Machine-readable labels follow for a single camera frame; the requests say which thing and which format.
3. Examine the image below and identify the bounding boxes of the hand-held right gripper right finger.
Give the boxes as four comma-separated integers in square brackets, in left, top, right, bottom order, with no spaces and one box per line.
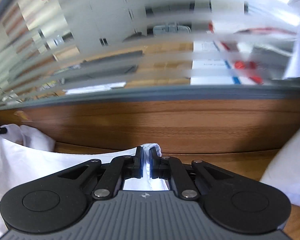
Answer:
[149,148,237,201]

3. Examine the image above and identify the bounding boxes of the frosted glass desk partition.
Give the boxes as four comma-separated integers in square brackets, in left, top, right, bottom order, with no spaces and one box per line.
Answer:
[0,0,300,155]

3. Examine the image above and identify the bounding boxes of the white shirt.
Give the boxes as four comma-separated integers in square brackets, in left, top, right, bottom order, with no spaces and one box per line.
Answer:
[0,0,300,233]

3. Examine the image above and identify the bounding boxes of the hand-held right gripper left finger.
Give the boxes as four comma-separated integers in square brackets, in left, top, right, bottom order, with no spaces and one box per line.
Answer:
[57,146,144,200]

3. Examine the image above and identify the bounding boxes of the red yellow sticker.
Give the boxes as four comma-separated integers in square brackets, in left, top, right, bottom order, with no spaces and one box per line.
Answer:
[14,110,29,122]

